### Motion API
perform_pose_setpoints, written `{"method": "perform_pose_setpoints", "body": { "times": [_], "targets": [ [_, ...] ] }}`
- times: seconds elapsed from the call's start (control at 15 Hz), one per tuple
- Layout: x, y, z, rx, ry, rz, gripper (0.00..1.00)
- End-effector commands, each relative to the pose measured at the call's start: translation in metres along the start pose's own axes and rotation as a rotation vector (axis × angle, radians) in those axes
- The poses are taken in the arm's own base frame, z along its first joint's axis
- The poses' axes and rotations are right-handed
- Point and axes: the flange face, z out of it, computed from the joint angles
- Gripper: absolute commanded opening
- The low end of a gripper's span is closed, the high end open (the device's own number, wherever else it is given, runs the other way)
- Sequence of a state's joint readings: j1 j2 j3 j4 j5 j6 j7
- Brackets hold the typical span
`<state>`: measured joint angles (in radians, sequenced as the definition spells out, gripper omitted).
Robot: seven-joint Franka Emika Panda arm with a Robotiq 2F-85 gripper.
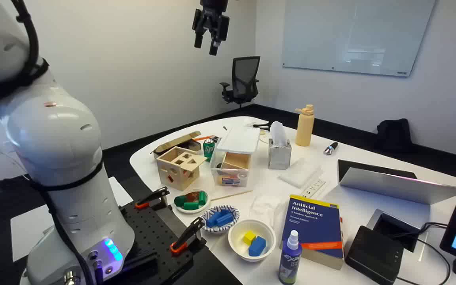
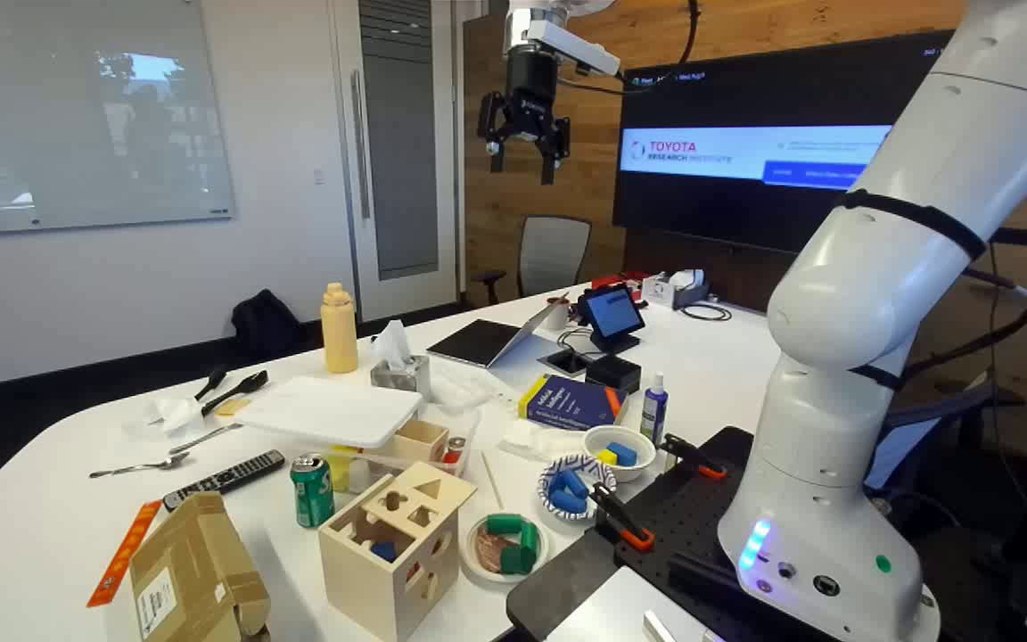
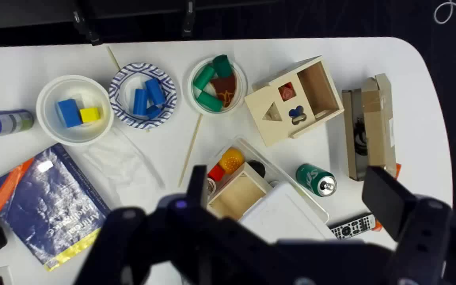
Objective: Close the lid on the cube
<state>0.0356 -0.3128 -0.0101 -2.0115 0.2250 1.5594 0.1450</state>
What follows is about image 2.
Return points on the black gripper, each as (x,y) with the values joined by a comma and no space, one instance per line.
(527,107)

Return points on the wooden shape sorter cube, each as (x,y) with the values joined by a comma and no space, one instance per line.
(391,554)

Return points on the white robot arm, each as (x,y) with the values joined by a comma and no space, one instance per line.
(921,211)

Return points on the grey office chair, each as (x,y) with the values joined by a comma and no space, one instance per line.
(549,252)

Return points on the small tablet on stand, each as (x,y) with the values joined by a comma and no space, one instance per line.
(614,320)

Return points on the black laptop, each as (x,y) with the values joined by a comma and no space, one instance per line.
(494,344)

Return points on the yellow mustard bottle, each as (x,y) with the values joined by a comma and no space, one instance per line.
(341,331)

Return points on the tissue box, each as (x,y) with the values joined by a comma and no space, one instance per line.
(396,367)

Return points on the blue book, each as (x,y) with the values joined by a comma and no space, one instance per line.
(567,403)

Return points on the blue white bottle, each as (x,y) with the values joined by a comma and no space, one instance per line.
(654,412)

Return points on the small wooden tray box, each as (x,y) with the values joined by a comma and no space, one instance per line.
(434,445)

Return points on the black backpack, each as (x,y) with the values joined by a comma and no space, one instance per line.
(267,327)

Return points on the white bowl with blocks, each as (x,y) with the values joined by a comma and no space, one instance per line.
(627,450)

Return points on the white cutting board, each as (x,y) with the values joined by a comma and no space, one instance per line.
(333,412)

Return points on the blue striped white bowl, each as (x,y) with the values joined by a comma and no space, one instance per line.
(589,474)

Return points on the blue block in striped bowl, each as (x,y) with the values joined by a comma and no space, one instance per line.
(567,493)

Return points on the black spatula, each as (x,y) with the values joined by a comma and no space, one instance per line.
(252,382)

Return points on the green cylinder block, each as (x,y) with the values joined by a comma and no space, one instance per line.
(505,522)

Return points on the orange black clamp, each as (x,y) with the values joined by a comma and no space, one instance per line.
(628,528)

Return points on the green soda can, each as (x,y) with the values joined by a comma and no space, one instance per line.
(313,483)

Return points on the green block large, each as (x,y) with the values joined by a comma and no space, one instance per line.
(522,554)

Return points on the white plate with orange pattern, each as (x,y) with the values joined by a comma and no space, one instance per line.
(484,551)

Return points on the black remote control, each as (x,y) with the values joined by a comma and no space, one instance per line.
(228,480)

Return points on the whiteboard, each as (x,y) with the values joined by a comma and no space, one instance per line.
(110,115)

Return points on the cardboard box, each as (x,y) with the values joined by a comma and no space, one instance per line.
(196,582)

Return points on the orange ruler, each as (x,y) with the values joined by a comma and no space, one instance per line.
(120,563)

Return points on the wall monitor screen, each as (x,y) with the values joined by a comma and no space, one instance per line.
(762,147)

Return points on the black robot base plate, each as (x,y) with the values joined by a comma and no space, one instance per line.
(642,557)

